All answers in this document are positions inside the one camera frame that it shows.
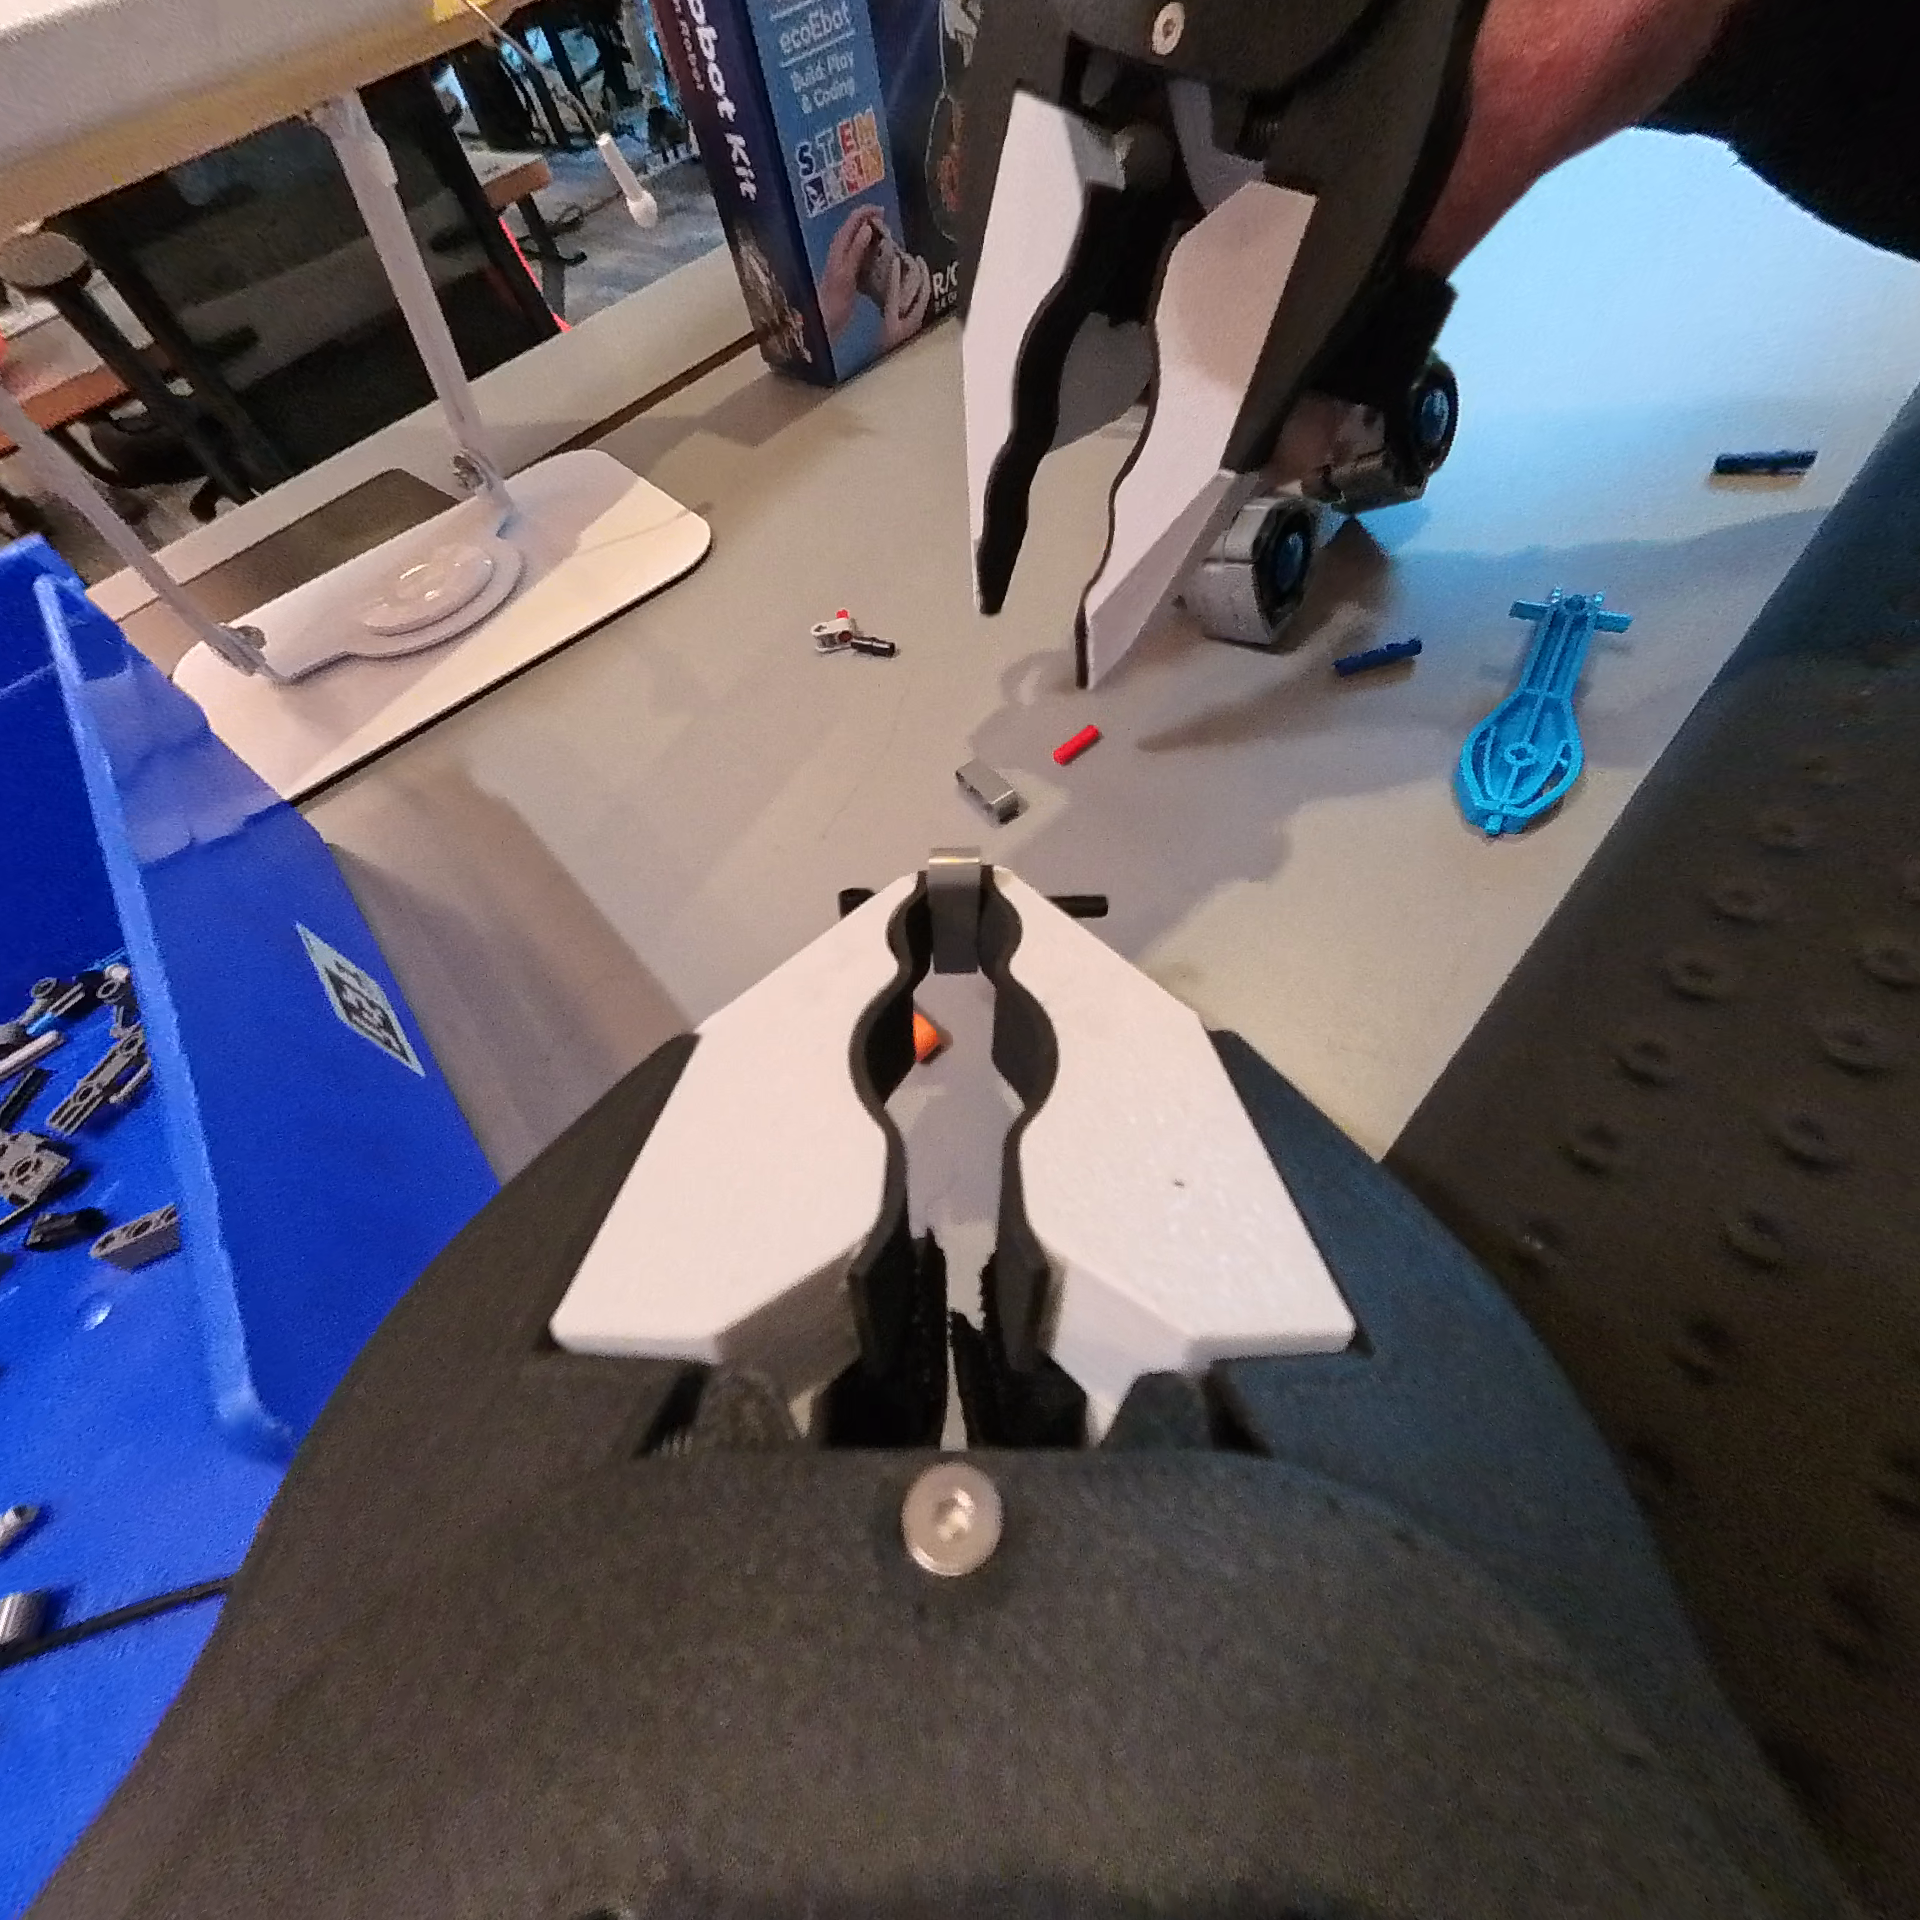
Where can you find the black toy axle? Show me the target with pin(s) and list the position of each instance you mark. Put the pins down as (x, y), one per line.
(1084, 905)

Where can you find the orange toy connector block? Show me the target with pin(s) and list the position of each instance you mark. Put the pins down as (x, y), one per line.
(926, 1037)

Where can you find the person's right forearm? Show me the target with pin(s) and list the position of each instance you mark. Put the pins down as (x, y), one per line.
(1828, 106)

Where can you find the black round stool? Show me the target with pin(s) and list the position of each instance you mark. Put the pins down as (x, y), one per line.
(44, 259)

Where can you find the person's right hand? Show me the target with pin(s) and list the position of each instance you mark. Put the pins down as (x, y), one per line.
(1560, 90)

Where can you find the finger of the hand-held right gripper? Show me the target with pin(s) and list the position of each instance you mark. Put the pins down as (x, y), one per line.
(1019, 241)
(1215, 360)

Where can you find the blue plastic toy tool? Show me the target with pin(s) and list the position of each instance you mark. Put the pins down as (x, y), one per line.
(1560, 613)

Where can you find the blue toy pin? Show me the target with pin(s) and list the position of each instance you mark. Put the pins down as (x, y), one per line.
(1768, 461)
(1371, 656)

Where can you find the black studded mat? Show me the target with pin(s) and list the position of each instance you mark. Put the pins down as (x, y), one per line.
(1723, 1049)

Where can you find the blue toy kit box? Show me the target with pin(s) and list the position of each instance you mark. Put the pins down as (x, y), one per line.
(809, 195)

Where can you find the blue plastic bin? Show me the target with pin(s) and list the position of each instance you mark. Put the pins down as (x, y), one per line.
(194, 840)

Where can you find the small grey connector block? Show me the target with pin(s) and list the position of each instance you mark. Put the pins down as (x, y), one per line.
(991, 787)

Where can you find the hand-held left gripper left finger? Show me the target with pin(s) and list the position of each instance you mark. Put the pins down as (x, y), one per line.
(734, 1200)

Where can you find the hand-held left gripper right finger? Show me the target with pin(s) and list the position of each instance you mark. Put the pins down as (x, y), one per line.
(1185, 1200)

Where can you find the white stand base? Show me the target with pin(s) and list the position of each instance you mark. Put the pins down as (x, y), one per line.
(570, 523)

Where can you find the instruction booklet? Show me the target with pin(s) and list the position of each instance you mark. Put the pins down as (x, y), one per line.
(180, 90)

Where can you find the white red black connector piece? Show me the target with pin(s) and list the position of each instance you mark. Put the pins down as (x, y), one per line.
(831, 634)

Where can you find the grey orange toy robot head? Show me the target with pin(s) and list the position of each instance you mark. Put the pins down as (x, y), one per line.
(1259, 569)

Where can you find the red toy pin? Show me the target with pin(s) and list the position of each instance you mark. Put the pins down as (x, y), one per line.
(1074, 746)

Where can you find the pile of grey toy parts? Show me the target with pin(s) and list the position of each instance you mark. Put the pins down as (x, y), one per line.
(132, 1236)

